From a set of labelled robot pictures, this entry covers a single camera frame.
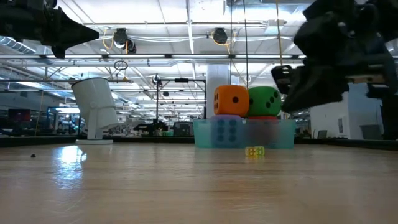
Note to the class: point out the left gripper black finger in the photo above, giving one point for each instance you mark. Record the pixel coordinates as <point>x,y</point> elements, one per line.
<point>68,31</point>

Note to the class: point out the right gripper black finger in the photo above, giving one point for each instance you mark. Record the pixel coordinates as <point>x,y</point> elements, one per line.
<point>317,87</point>
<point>282,77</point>

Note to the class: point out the green foam die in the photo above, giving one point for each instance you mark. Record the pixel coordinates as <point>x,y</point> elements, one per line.
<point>262,101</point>

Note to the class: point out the red foam die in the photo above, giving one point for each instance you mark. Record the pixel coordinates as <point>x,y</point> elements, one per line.
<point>262,118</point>

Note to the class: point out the orange foam die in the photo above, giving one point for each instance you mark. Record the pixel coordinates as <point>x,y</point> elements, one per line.
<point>230,101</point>

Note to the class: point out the purple foam die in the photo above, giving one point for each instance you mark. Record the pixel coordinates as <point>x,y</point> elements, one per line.
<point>226,117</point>

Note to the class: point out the small clear green die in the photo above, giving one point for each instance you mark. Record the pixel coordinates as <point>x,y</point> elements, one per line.
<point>260,151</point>

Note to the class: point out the small clear yellow die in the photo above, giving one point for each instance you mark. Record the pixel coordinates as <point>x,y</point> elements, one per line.
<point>249,151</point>

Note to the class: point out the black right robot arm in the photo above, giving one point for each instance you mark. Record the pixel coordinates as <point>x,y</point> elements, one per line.
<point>390,115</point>

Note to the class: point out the teal translucent plastic bin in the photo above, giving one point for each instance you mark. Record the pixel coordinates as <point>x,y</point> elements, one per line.
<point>202,133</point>

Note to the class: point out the white camera on stand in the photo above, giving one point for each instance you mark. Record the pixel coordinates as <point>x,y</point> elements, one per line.
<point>96,105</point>

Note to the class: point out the black frame stand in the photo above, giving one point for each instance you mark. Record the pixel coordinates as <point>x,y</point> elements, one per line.
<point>182,80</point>

